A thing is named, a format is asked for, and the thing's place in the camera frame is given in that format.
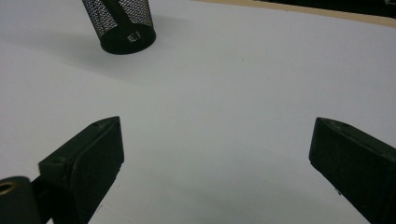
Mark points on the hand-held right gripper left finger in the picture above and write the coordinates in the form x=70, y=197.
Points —
x=90, y=155

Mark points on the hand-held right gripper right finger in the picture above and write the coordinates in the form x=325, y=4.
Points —
x=358, y=165

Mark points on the black mesh cup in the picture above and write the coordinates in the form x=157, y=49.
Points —
x=118, y=46

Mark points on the wooden table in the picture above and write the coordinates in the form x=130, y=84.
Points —
x=342, y=15

